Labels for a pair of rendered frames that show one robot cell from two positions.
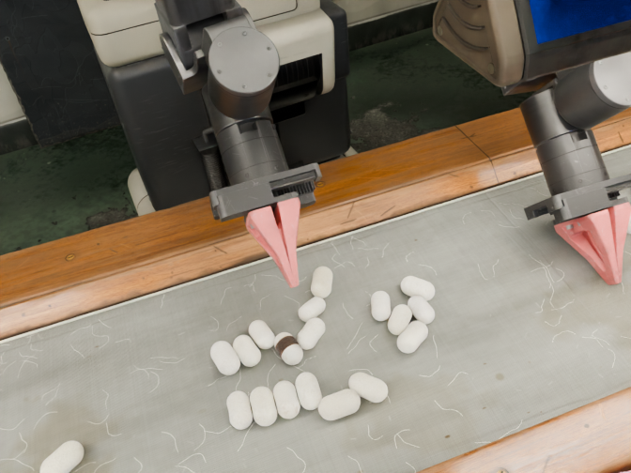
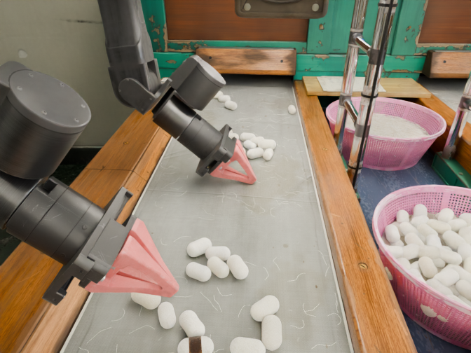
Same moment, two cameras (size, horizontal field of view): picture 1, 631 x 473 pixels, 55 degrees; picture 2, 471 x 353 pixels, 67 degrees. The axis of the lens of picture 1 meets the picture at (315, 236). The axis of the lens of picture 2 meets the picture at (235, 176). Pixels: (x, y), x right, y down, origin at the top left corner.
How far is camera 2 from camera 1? 37 cm
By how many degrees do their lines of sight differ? 57
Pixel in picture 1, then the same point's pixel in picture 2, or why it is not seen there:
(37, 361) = not seen: outside the picture
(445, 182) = not seen: hidden behind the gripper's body
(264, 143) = (73, 192)
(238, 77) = (64, 114)
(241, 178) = (80, 233)
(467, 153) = (115, 175)
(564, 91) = (189, 91)
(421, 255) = (168, 237)
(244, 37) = (33, 78)
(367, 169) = not seen: hidden behind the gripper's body
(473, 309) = (230, 234)
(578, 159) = (208, 127)
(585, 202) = (229, 145)
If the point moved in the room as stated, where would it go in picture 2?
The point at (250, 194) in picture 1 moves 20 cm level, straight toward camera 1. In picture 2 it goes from (109, 236) to (363, 272)
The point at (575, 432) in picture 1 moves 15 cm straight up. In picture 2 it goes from (344, 228) to (365, 129)
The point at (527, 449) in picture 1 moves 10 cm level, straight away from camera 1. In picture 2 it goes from (349, 249) to (291, 213)
